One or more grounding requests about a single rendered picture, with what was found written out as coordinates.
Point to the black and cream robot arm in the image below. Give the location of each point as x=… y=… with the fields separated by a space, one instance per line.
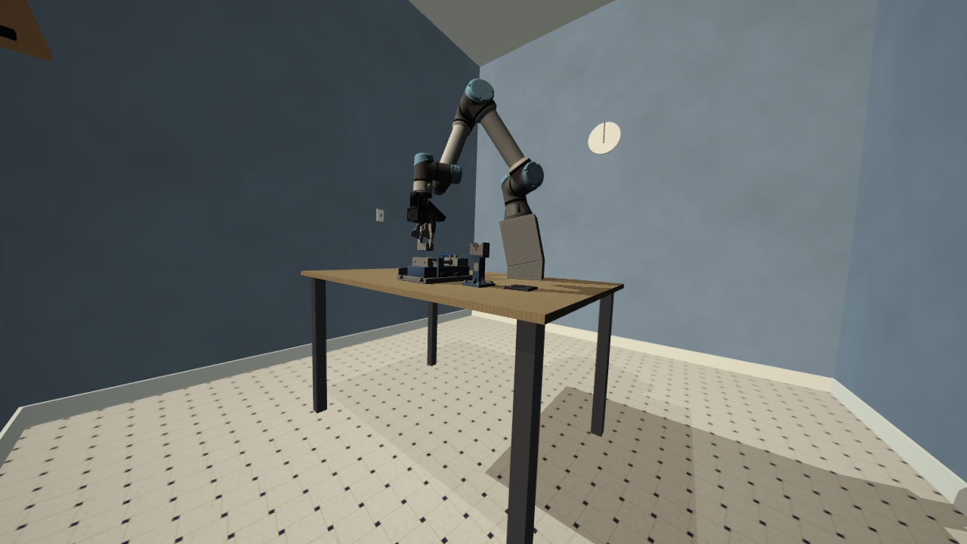
x=524 y=176

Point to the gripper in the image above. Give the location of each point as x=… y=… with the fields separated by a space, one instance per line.
x=424 y=218

